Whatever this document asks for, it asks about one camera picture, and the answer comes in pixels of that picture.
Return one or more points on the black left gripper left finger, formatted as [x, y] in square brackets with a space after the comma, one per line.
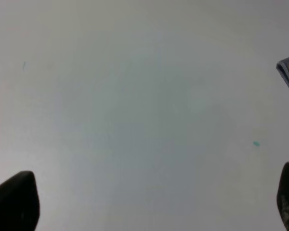
[19, 203]

